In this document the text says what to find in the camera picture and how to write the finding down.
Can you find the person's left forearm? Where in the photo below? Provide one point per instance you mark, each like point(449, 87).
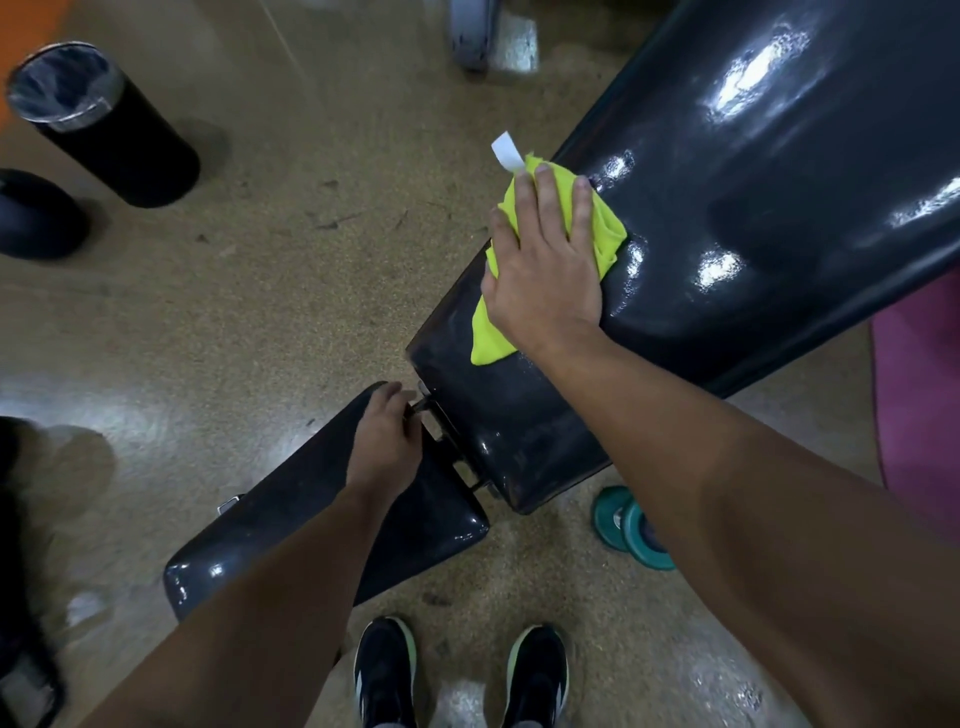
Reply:
point(255, 637)

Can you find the person's left black shoe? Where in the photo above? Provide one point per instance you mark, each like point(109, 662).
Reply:
point(384, 675)

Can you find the person's black shoe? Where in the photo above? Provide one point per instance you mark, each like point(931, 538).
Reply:
point(536, 679)
point(384, 675)

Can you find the person's right forearm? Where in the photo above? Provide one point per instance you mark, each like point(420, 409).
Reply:
point(787, 540)

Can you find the black round trash bin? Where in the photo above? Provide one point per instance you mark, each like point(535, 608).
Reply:
point(127, 142)

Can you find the pink exercise mat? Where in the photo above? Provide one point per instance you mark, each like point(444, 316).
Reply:
point(919, 397)

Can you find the person's right black shoe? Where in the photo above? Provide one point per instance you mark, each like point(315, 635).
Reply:
point(536, 679)

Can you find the teal dumbbell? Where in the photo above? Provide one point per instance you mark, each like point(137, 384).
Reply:
point(637, 536)

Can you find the black padded gym bench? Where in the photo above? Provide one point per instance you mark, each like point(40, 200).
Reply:
point(750, 187)

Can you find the yellow cleaning cloth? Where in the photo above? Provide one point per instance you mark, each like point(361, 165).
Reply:
point(609, 232)

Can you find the person's left hand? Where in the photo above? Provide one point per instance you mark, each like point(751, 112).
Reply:
point(382, 450)

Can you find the person's right hand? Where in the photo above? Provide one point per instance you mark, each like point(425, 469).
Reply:
point(547, 292)

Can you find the black round object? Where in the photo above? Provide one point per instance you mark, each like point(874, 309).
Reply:
point(37, 217)

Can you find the grey metal dumbbell rack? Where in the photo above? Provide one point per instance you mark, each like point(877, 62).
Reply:
point(472, 34)

